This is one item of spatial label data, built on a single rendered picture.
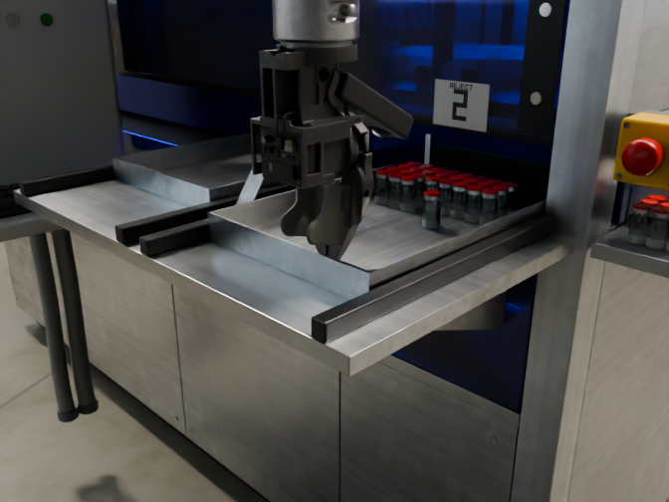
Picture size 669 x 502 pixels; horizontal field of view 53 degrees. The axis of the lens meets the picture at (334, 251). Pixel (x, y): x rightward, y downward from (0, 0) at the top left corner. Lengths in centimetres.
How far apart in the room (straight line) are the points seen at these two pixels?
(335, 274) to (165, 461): 131
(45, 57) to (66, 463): 106
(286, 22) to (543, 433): 66
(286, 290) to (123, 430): 142
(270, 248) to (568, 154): 37
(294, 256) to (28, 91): 85
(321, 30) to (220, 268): 29
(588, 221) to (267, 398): 83
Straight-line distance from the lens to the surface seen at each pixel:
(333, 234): 64
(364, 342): 58
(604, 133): 83
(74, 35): 146
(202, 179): 109
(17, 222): 123
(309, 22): 58
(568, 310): 90
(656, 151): 78
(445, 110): 93
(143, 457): 194
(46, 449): 205
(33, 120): 144
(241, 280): 71
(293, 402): 138
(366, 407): 122
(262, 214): 86
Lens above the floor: 116
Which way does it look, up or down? 21 degrees down
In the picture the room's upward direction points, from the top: straight up
